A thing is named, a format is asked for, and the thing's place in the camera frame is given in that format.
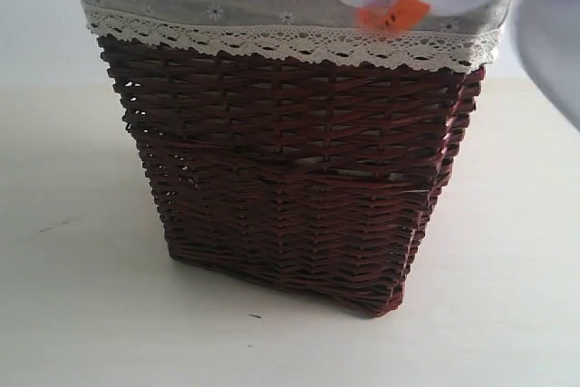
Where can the dark brown wicker basket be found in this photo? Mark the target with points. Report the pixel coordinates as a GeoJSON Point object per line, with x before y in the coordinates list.
{"type": "Point", "coordinates": [310, 178]}

